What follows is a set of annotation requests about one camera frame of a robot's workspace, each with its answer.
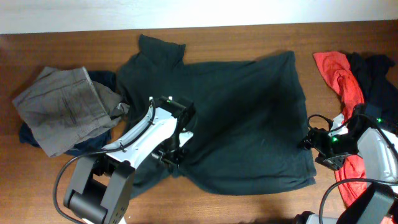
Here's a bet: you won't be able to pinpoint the black garment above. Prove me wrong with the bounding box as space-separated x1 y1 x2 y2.
346 52 397 123

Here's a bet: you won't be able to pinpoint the dark green Nike t-shirt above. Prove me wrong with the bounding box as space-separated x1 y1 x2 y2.
117 35 316 197

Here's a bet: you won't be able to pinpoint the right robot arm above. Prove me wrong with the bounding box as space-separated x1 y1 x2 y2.
294 104 397 224

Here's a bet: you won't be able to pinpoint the navy blue folded garment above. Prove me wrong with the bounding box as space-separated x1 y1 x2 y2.
19 71 116 156

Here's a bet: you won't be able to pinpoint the grey folded trousers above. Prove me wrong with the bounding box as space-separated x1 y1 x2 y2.
12 67 129 157

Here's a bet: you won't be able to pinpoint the right black cable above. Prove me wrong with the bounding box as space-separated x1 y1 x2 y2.
306 114 398 224

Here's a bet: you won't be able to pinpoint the red garment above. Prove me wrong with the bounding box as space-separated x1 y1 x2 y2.
313 52 367 207

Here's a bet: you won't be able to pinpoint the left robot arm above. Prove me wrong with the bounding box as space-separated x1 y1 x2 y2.
60 96 195 224

